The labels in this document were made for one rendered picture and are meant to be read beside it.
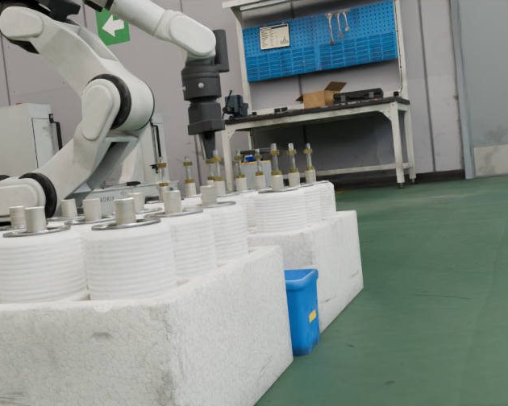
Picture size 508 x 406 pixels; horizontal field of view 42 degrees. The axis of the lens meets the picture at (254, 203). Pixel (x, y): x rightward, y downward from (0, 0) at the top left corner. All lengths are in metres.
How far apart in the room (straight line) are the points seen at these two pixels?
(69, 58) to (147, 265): 1.19
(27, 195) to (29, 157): 2.14
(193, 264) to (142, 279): 0.12
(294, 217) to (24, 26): 0.99
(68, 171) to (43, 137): 2.21
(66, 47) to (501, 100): 4.90
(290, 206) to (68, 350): 0.60
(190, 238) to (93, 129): 0.96
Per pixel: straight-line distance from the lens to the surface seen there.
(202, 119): 1.51
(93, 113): 1.73
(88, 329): 0.70
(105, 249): 0.71
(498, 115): 6.27
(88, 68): 1.80
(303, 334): 1.06
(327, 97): 6.07
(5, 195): 1.92
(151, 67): 7.35
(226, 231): 0.92
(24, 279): 0.77
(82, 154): 1.79
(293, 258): 1.17
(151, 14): 1.54
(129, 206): 0.73
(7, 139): 4.11
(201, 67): 1.52
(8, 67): 8.51
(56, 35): 1.84
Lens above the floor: 0.30
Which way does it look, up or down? 3 degrees down
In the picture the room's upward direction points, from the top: 6 degrees counter-clockwise
